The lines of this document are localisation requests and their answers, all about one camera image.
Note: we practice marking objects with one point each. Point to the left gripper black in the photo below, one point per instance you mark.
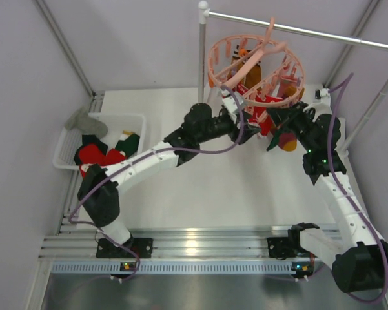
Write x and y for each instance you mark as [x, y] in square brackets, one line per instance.
[247, 130]

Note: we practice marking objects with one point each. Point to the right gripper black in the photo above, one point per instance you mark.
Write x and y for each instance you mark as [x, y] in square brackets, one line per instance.
[283, 117]

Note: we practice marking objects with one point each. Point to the pink round clip hanger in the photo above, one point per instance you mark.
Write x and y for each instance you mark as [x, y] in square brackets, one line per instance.
[265, 72]

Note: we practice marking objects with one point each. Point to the dark green sock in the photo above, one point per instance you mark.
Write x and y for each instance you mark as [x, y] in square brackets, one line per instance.
[276, 135]
[128, 143]

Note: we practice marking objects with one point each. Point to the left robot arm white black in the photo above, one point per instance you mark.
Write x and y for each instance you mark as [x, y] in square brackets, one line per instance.
[102, 186]

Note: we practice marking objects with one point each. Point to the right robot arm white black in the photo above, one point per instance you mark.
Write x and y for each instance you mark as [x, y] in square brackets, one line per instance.
[360, 261]

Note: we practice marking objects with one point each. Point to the red hanging sock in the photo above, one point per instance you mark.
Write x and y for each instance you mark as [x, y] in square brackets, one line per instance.
[259, 116]
[241, 89]

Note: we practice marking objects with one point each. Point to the pink striped yellow-toe sock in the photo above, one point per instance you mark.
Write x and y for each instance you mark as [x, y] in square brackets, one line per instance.
[287, 141]

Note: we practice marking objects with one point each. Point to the mustard hanging sock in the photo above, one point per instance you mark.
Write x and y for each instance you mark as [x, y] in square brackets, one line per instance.
[253, 76]

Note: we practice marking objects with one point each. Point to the silver clothes rack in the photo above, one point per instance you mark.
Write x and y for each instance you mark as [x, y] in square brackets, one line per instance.
[205, 12]

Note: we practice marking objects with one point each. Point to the red santa sock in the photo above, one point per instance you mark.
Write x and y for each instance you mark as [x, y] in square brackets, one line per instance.
[91, 154]

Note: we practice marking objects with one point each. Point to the black sock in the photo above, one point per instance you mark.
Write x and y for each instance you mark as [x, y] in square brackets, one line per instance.
[90, 139]

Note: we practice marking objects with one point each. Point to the grey sock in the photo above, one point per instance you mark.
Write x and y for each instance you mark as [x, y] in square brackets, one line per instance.
[87, 125]

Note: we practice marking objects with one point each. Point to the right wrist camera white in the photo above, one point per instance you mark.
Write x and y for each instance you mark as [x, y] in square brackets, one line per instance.
[321, 93]

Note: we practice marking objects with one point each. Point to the right black mount plate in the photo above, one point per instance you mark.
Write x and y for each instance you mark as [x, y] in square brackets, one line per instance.
[280, 248]

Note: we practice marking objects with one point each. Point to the black mount plate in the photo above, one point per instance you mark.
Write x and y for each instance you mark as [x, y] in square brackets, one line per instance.
[280, 248]
[142, 247]

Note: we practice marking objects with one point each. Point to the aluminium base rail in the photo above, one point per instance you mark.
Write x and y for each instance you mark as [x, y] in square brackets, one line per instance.
[186, 251]

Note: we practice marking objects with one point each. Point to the left black mount plate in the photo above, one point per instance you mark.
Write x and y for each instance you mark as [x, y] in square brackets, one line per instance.
[142, 247]

